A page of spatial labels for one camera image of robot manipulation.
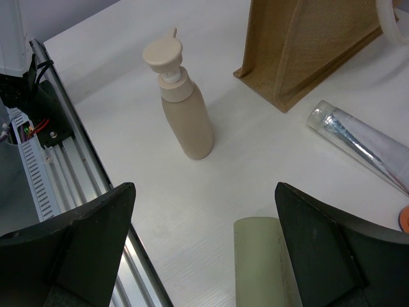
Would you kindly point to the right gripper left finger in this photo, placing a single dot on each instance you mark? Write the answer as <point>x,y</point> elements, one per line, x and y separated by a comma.
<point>71,259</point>

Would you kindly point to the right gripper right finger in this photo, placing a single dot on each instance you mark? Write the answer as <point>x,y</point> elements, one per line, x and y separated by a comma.
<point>340,259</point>

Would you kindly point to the orange spray bottle blue top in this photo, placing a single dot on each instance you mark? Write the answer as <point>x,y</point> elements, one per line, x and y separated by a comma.
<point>404,219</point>

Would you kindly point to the brown canvas tote bag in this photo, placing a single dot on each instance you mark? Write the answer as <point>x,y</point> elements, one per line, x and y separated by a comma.
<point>293,46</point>

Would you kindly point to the pale green bottle white cap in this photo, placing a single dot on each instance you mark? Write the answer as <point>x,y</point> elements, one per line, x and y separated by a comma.
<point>263,272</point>

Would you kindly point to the silver squeeze tube clear cap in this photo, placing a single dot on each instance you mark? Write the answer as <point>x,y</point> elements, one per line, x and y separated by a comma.
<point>377,151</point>

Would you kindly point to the beige pump dispenser bottle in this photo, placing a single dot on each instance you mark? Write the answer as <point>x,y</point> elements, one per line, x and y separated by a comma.
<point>182,100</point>

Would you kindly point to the aluminium mounting rail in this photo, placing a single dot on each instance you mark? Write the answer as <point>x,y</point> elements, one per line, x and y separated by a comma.
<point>79,177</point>

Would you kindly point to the slotted white cable duct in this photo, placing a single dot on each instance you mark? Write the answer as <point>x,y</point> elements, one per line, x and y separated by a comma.
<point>33,158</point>

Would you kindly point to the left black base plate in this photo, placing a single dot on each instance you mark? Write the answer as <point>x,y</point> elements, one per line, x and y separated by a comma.
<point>40,103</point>

